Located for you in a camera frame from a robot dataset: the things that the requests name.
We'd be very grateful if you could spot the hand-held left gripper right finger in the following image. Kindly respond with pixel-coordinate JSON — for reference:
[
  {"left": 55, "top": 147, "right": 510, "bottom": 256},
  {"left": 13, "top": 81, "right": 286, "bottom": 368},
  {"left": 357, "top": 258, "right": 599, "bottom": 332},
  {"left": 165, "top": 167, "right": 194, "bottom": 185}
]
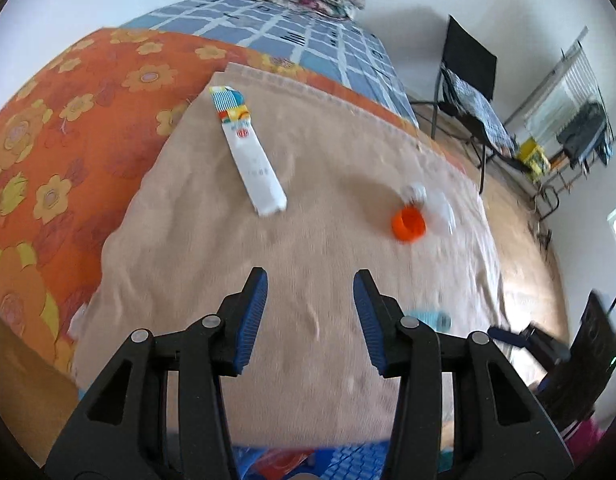
[{"left": 352, "top": 269, "right": 575, "bottom": 480}]

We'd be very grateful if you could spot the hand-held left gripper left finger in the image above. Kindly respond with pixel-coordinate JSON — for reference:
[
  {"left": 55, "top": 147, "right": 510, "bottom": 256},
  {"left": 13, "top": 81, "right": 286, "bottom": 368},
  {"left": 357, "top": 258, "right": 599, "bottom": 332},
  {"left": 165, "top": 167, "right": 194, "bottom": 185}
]
[{"left": 44, "top": 266, "right": 269, "bottom": 480}]

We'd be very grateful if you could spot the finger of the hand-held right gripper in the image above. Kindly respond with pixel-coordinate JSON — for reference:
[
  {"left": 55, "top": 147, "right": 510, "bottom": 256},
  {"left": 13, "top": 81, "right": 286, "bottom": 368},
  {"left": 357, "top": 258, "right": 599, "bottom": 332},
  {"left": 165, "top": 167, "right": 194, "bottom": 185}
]
[
  {"left": 519, "top": 326, "right": 573, "bottom": 363},
  {"left": 487, "top": 326, "right": 529, "bottom": 350}
]

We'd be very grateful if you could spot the blue plastic basket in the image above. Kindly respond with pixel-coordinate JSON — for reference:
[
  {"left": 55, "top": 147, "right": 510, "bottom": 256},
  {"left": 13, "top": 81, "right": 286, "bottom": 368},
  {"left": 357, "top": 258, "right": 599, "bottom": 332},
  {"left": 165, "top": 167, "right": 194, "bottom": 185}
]
[{"left": 230, "top": 442, "right": 461, "bottom": 480}]

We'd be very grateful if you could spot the small bottle with orange cap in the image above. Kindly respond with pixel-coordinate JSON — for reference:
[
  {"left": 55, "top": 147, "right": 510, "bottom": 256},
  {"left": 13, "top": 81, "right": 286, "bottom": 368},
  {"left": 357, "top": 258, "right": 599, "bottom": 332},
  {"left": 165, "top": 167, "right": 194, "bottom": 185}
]
[{"left": 391, "top": 183, "right": 429, "bottom": 244}]

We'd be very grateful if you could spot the clear plastic wrapper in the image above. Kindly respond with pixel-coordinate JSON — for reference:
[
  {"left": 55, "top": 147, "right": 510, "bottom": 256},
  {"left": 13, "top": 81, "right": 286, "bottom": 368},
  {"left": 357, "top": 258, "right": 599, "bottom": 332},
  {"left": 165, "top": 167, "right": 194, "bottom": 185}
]
[{"left": 424, "top": 191, "right": 459, "bottom": 236}]

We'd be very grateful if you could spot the beige blanket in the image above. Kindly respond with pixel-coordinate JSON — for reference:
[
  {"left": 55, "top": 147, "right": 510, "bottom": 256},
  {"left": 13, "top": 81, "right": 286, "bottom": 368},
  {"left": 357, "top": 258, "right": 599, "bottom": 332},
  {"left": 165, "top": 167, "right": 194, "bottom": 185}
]
[{"left": 72, "top": 62, "right": 506, "bottom": 448}]

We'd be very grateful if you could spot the white toothpaste tube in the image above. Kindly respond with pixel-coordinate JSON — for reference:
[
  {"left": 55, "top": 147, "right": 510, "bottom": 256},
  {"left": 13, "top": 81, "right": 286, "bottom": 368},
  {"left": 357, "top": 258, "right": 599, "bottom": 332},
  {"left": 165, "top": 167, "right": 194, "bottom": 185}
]
[{"left": 208, "top": 86, "right": 288, "bottom": 218}]

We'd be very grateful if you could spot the yellow crate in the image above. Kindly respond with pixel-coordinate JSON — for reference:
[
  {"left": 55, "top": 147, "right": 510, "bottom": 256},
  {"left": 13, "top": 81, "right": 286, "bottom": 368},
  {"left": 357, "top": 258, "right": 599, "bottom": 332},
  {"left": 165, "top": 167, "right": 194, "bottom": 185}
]
[{"left": 518, "top": 140, "right": 548, "bottom": 177}]

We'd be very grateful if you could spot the grey jacket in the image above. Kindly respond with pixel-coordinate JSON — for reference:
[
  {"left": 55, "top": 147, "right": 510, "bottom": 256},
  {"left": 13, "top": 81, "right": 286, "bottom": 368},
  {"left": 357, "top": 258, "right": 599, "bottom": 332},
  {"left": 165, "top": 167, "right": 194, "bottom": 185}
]
[{"left": 555, "top": 102, "right": 609, "bottom": 168}]

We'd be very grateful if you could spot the black drying rack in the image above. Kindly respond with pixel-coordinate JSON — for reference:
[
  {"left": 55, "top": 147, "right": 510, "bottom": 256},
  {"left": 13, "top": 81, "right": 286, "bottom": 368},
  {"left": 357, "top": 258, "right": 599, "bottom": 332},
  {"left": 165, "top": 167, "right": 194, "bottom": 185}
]
[{"left": 503, "top": 27, "right": 616, "bottom": 221}]

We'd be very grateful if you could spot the checkered cloth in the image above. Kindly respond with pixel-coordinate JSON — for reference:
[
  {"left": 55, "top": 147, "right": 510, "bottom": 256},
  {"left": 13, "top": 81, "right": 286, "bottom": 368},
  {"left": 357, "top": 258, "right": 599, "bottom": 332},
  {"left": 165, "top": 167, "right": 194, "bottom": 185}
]
[{"left": 447, "top": 69, "right": 516, "bottom": 153}]

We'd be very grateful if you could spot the striped towel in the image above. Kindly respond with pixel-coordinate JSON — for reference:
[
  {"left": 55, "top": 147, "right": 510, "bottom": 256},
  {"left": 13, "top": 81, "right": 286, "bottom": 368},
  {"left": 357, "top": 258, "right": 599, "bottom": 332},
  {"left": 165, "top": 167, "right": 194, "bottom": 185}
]
[{"left": 524, "top": 40, "right": 601, "bottom": 136}]

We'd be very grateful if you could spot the black folding chair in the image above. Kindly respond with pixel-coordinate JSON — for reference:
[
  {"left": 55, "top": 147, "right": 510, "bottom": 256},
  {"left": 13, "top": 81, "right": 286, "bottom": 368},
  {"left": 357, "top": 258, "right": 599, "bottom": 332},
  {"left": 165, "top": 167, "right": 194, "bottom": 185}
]
[{"left": 430, "top": 15, "right": 519, "bottom": 195}]

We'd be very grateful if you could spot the orange floral bed sheet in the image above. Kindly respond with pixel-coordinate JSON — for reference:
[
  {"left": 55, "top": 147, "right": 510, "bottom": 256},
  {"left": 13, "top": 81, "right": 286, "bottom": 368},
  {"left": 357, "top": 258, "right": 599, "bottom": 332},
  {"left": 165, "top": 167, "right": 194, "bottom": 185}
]
[{"left": 0, "top": 27, "right": 469, "bottom": 376}]

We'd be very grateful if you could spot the blue checkered bed sheet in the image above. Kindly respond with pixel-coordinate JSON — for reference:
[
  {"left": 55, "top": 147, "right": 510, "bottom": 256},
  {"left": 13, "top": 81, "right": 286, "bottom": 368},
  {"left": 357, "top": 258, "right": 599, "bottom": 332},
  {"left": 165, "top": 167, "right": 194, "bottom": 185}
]
[{"left": 117, "top": 0, "right": 420, "bottom": 128}]

